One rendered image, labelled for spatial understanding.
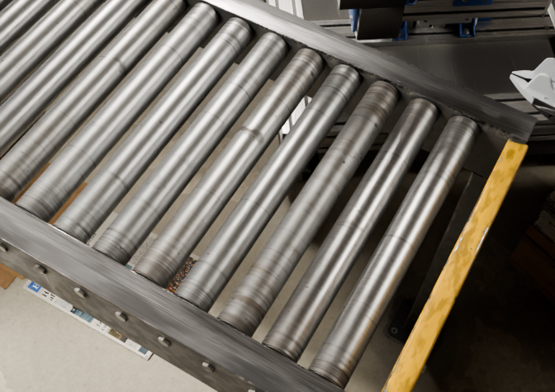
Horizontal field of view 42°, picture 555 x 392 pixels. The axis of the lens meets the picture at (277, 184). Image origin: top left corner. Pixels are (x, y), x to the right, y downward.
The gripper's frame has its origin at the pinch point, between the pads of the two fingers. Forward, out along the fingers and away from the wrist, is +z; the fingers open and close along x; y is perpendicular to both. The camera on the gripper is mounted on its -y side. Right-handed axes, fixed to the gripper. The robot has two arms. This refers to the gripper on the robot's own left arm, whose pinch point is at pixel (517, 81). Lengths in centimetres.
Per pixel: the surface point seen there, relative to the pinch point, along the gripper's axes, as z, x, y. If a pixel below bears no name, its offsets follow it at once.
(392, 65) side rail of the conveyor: 17.4, 10.3, 3.5
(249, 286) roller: 17, 53, 3
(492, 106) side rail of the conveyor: 1.3, 9.9, 3.5
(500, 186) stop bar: -4.8, 24.0, 5.4
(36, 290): 81, 49, -76
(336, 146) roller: 17.9, 28.0, 3.1
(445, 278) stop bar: -3.7, 40.4, 5.4
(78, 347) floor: 63, 55, -77
